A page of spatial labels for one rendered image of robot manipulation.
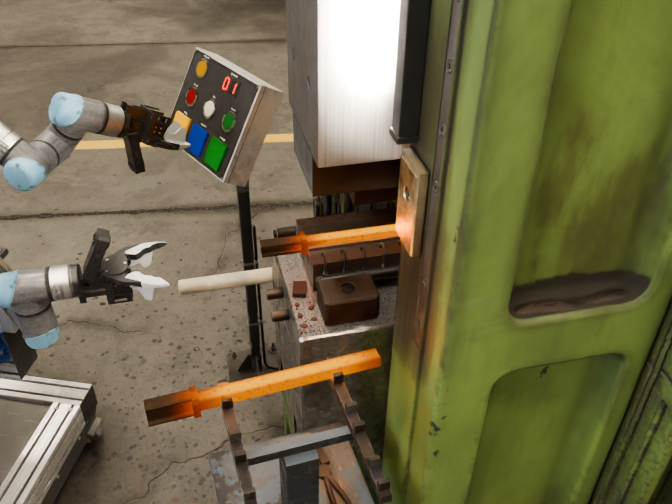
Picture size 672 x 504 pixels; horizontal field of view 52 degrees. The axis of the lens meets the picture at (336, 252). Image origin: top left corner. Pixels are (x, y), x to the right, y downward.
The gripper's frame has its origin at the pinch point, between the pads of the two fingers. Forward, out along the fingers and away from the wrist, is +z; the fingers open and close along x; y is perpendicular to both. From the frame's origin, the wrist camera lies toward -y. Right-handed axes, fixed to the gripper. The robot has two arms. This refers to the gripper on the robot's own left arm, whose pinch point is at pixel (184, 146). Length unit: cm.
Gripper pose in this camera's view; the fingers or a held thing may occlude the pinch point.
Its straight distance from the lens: 184.9
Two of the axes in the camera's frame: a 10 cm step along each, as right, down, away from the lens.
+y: 4.0, -8.8, -2.7
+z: 6.7, 0.8, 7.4
